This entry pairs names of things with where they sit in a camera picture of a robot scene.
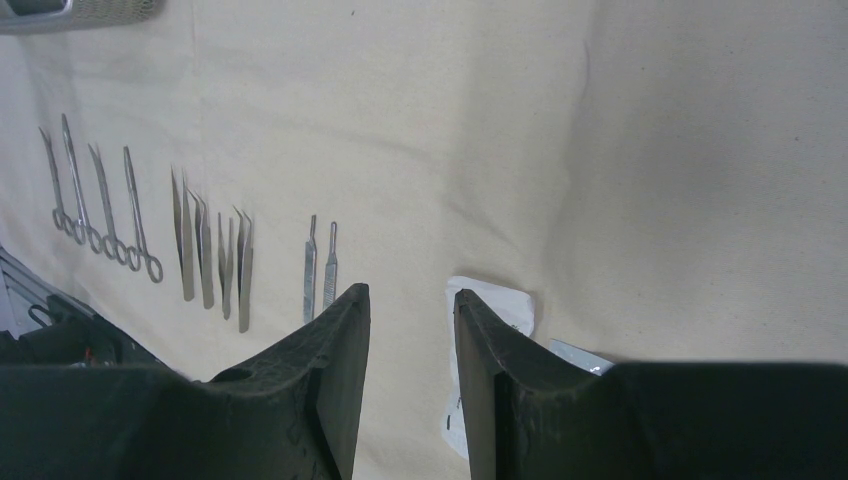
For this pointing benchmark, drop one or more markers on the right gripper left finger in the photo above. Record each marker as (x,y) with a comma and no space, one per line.
(292,411)

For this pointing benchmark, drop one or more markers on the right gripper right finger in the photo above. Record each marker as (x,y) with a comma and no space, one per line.
(531,415)

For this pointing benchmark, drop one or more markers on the white sterile pouch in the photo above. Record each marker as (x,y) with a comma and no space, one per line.
(514,307)

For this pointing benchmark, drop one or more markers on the steel scalpel handle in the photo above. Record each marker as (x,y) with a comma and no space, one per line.
(309,288)
(331,269)

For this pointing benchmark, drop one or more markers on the steel tweezers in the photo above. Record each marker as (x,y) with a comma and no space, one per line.
(245,268)
(225,265)
(183,233)
(203,240)

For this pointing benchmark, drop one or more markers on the beige cloth wrap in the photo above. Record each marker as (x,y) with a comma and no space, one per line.
(666,179)

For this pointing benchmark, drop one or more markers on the wire mesh steel basket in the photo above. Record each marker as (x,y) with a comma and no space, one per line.
(25,17)

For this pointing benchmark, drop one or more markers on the short steel scissors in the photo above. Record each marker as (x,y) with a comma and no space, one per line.
(114,249)

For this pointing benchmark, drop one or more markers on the long steel forceps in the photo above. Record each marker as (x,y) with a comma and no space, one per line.
(82,226)

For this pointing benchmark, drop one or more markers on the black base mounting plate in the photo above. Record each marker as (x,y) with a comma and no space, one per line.
(47,326)

